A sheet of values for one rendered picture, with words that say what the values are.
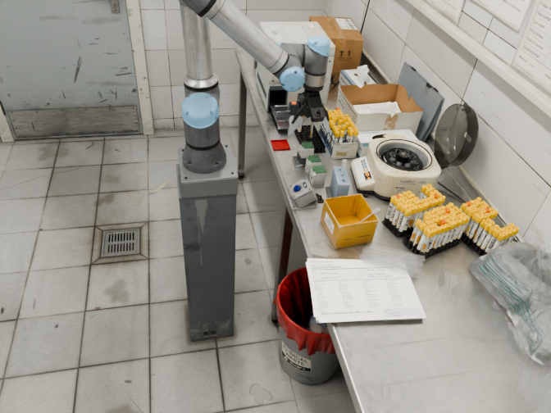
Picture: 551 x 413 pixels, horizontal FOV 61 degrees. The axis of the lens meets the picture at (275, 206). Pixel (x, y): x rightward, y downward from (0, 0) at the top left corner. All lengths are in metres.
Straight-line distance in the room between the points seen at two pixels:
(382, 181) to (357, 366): 0.68
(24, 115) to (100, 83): 0.57
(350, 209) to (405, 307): 0.39
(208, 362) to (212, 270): 0.50
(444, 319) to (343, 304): 0.28
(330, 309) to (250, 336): 1.04
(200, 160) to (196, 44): 0.36
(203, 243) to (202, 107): 0.54
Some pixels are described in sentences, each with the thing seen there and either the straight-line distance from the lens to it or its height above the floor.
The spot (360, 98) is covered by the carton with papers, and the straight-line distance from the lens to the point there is 2.14.
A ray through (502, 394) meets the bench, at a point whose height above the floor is 0.87.
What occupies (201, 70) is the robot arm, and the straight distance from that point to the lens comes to 1.59.
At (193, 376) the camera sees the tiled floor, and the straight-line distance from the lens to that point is 2.20.
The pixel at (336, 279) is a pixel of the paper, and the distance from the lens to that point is 1.38.
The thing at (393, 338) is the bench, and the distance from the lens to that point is 1.31.
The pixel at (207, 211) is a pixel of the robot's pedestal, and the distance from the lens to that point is 1.68.
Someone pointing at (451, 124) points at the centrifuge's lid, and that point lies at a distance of 1.85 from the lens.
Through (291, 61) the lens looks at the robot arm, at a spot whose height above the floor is 1.33.
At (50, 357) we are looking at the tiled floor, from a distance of 2.38.
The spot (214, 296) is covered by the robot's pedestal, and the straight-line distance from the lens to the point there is 2.03.
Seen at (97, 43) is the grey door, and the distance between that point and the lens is 3.31.
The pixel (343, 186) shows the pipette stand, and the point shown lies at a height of 0.97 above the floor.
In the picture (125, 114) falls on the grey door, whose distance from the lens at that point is 3.52.
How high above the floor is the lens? 1.92
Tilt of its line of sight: 41 degrees down
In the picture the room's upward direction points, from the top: 5 degrees clockwise
